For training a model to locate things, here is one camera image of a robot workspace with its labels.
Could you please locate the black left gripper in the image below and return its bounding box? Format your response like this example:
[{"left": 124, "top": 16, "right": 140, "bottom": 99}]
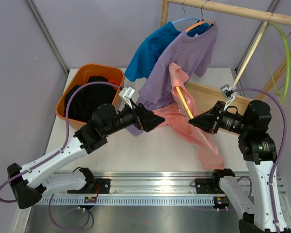
[{"left": 104, "top": 99, "right": 165, "bottom": 136}]

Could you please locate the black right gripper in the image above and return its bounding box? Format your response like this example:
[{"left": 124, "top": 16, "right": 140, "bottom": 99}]
[{"left": 189, "top": 100, "right": 250, "bottom": 134}]

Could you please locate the cream yellow hanger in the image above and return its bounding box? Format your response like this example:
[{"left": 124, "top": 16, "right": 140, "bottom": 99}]
[{"left": 176, "top": 86, "right": 194, "bottom": 119}]

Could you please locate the pink t shirt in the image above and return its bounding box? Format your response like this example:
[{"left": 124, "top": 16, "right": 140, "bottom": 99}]
[{"left": 153, "top": 63, "right": 225, "bottom": 170}]

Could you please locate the orange t shirt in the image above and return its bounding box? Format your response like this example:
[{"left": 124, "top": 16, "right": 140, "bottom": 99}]
[{"left": 108, "top": 80, "right": 121, "bottom": 88}]

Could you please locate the black t shirt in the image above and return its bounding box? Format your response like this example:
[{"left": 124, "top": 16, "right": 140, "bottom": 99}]
[{"left": 68, "top": 84, "right": 117, "bottom": 122}]

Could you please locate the lime green hanger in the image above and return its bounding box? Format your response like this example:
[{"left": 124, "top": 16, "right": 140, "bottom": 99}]
[{"left": 261, "top": 23, "right": 291, "bottom": 105}]

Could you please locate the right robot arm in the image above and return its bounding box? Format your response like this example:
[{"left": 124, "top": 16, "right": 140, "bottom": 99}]
[{"left": 189, "top": 100, "right": 291, "bottom": 233}]

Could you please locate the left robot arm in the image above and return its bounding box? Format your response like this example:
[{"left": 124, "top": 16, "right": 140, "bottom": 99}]
[{"left": 7, "top": 104, "right": 165, "bottom": 209}]

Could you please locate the lilac t shirt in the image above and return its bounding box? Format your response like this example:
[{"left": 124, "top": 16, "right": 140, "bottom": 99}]
[{"left": 127, "top": 23, "right": 219, "bottom": 137}]

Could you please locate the blue t shirt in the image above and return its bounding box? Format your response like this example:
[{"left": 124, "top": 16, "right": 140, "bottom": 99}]
[{"left": 124, "top": 21, "right": 209, "bottom": 82}]

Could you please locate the orange brown hanger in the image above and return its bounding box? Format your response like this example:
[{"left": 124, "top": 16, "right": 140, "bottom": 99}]
[{"left": 185, "top": 0, "right": 215, "bottom": 33}]

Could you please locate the light blue hanger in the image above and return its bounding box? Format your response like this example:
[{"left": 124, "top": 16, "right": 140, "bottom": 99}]
[{"left": 171, "top": 0, "right": 200, "bottom": 24}]

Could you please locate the wooden clothes rack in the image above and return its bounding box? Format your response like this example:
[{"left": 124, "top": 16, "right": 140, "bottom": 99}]
[{"left": 160, "top": 0, "right": 291, "bottom": 135}]

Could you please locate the orange plastic basket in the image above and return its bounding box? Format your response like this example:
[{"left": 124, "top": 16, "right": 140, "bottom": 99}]
[{"left": 56, "top": 64, "right": 125, "bottom": 121}]

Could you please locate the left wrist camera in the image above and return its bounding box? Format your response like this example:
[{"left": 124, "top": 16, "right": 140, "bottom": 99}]
[{"left": 119, "top": 86, "right": 135, "bottom": 109}]

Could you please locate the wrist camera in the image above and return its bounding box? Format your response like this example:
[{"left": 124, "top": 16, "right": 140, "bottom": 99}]
[
  {"left": 220, "top": 84, "right": 235, "bottom": 111},
  {"left": 119, "top": 86, "right": 135, "bottom": 109}
]

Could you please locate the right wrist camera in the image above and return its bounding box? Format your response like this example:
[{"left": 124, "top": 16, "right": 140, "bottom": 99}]
[{"left": 220, "top": 84, "right": 235, "bottom": 111}]

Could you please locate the aluminium mounting rail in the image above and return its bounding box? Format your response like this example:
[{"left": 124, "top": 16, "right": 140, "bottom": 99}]
[{"left": 14, "top": 171, "right": 291, "bottom": 233}]

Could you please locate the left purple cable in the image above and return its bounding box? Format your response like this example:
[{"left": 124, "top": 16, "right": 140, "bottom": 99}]
[{"left": 0, "top": 81, "right": 126, "bottom": 230}]

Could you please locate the purple cable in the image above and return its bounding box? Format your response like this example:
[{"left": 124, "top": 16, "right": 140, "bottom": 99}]
[
  {"left": 230, "top": 87, "right": 288, "bottom": 233},
  {"left": 0, "top": 81, "right": 126, "bottom": 230}
]

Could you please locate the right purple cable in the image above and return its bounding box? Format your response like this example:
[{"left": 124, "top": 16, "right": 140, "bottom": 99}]
[{"left": 230, "top": 87, "right": 288, "bottom": 233}]

